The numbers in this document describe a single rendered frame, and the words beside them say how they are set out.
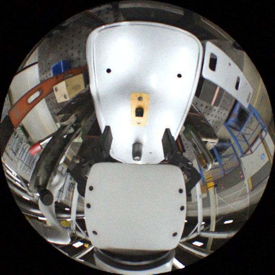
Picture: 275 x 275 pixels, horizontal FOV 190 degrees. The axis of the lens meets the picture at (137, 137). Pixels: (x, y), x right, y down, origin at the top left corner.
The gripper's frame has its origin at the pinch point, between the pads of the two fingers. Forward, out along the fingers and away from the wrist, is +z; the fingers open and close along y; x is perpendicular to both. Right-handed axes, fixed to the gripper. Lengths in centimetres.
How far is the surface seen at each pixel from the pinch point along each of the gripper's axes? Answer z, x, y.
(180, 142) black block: 13.9, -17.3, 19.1
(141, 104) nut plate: 7.4, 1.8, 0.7
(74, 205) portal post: -79, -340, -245
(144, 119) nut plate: 7.4, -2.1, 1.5
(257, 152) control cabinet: 10, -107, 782
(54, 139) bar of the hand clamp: -2.9, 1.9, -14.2
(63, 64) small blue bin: 31, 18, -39
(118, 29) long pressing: 7.7, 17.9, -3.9
